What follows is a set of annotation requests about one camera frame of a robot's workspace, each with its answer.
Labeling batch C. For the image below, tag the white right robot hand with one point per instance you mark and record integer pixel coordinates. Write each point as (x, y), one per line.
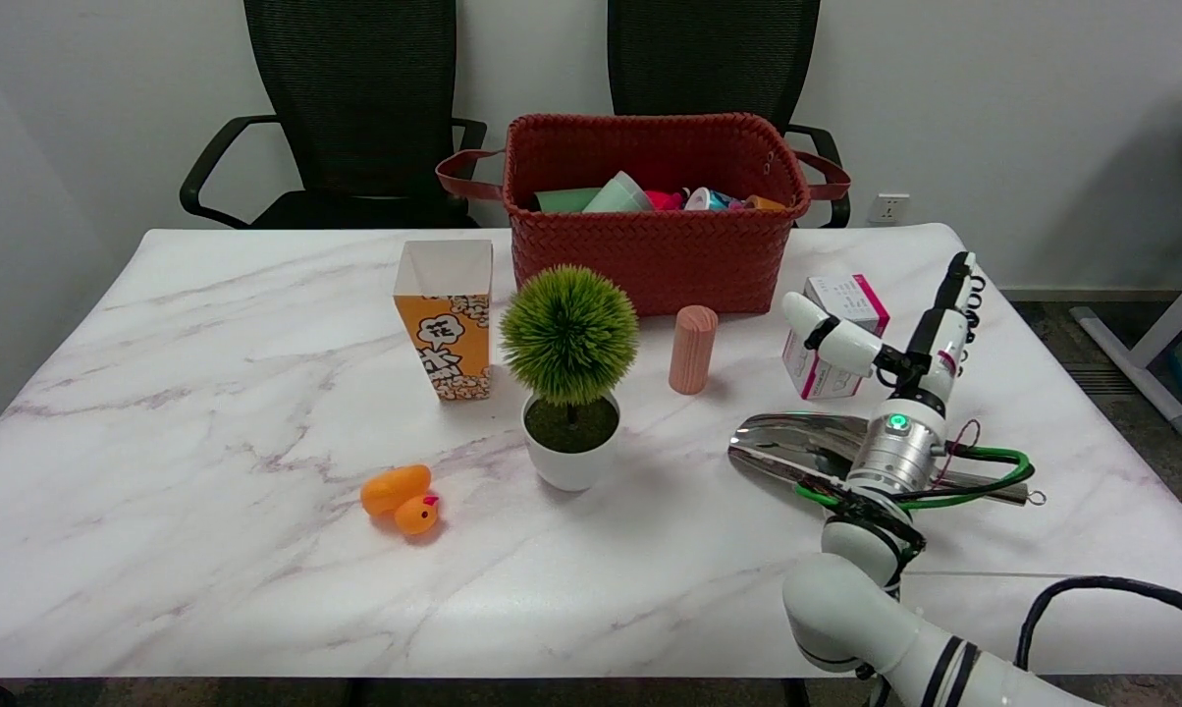
(935, 344)

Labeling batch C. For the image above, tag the white pink paper box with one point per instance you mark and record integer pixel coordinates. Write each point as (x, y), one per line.
(846, 299)

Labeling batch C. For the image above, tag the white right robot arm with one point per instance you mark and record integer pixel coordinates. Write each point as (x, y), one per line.
(876, 579)

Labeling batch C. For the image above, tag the orange popcorn paper box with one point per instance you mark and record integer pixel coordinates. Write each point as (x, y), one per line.
(446, 324)

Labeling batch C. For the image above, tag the shiny metal scoop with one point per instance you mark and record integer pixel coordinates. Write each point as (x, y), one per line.
(787, 442)

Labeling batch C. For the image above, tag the small orange item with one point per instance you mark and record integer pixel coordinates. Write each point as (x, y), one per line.
(763, 203)

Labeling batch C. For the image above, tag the pink wooden cylinder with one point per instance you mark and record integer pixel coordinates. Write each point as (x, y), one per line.
(692, 349)

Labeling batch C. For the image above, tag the white blue small item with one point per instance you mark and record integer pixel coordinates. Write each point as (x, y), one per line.
(707, 199)

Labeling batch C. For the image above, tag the red woven basket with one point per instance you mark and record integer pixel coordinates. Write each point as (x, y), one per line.
(655, 255)

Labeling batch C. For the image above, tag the pink toy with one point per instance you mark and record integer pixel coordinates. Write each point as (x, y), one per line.
(664, 200)

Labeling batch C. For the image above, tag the mint green cup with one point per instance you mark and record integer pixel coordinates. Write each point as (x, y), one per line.
(618, 193)

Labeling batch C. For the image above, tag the black mesh office chair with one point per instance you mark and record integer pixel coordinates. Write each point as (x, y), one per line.
(714, 59)
(355, 108)

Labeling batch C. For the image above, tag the green ball plant white pot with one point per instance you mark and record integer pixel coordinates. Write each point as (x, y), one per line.
(568, 339)

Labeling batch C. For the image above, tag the dark green cup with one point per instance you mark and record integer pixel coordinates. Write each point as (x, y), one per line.
(564, 199)

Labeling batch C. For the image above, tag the orange rubber duck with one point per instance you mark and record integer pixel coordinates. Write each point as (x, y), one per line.
(400, 496)

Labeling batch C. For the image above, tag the white wall socket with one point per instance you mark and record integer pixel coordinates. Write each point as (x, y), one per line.
(887, 208)

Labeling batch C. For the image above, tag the white desk frame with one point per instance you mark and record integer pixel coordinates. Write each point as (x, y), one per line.
(1155, 344)

